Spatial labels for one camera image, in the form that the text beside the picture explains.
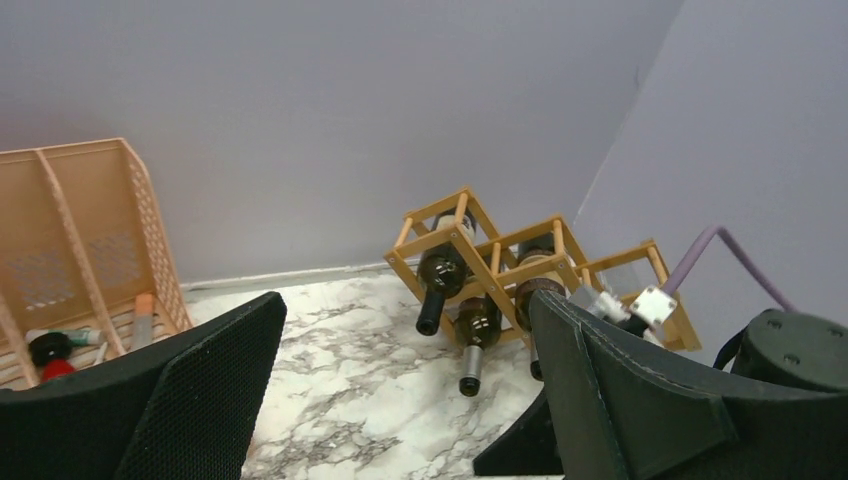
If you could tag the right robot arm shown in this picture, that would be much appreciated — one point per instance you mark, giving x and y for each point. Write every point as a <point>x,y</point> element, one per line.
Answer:
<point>792,350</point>

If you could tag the clear square glass bottle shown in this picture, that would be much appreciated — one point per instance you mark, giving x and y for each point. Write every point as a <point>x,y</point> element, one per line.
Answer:
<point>627,281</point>

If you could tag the green wine bottle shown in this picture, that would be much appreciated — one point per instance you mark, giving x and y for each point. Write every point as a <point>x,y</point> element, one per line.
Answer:
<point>441,273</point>
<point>528,252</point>
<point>477,328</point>

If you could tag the orange plastic file organizer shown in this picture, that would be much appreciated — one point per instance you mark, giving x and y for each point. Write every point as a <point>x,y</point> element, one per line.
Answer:
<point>82,239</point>

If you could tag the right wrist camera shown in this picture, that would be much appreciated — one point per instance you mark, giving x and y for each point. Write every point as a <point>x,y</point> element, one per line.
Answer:
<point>644,316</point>

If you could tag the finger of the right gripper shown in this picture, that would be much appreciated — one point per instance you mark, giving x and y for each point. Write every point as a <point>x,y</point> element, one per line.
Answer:
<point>527,448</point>

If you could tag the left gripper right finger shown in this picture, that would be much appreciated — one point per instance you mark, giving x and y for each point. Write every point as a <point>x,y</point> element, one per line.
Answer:
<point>624,408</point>

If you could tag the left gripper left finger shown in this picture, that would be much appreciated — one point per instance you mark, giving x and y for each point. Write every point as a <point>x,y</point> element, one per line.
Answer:
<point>182,408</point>

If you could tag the red black small bottle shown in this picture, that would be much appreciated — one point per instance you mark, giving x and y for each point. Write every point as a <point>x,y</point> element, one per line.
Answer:
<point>50,353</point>

